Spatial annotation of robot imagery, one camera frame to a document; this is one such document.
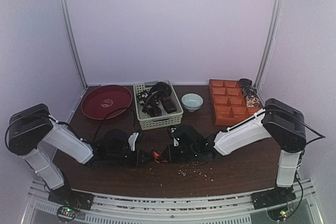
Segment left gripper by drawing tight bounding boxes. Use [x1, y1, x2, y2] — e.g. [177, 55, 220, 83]
[107, 148, 154, 167]

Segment red navy striped tie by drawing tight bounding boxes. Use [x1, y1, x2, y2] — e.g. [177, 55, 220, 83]
[151, 150, 168, 163]

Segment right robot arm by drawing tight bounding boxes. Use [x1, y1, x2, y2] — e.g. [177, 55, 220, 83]
[162, 98, 307, 204]

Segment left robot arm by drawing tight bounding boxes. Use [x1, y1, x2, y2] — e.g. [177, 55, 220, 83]
[4, 103, 153, 205]

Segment dark ties in basket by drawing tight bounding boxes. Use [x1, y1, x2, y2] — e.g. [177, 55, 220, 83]
[136, 82, 177, 117]

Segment beige plastic basket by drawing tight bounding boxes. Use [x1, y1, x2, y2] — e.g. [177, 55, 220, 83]
[133, 80, 184, 130]

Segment pale blue ceramic bowl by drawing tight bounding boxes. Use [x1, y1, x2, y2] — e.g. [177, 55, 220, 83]
[181, 93, 204, 112]

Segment red round tray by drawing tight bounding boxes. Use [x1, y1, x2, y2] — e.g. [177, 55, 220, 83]
[81, 85, 133, 120]

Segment orange compartment organizer box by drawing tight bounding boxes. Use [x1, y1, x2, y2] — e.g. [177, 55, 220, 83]
[208, 79, 262, 126]

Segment rolled patterned tie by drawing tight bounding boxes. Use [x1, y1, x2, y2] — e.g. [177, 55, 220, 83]
[242, 86, 258, 97]
[245, 95, 262, 108]

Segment rolled dark tie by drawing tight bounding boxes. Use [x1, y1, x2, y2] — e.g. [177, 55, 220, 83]
[238, 78, 253, 89]

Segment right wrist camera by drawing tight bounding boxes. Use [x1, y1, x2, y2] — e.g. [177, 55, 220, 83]
[167, 126, 180, 147]

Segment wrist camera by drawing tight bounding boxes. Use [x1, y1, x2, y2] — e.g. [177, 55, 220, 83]
[167, 126, 180, 147]
[128, 132, 144, 152]

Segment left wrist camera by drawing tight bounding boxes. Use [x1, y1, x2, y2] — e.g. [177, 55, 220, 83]
[128, 132, 144, 152]

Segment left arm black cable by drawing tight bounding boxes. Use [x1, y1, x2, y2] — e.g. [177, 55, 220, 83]
[93, 107, 137, 143]

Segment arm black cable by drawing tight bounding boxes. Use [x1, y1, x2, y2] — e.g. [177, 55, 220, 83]
[299, 119, 327, 146]
[93, 107, 137, 143]

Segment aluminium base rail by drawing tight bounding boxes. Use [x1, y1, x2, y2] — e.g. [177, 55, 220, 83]
[21, 179, 325, 223]

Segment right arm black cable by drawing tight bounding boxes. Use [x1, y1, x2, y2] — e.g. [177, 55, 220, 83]
[299, 119, 327, 146]

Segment left aluminium frame post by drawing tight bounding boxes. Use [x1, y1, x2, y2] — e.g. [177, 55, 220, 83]
[60, 0, 88, 89]

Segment aluminium frame post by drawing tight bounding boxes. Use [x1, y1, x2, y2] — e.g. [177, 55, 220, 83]
[60, 0, 88, 89]
[255, 0, 284, 91]

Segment right aluminium frame post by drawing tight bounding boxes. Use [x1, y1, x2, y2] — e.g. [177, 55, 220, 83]
[255, 0, 284, 91]

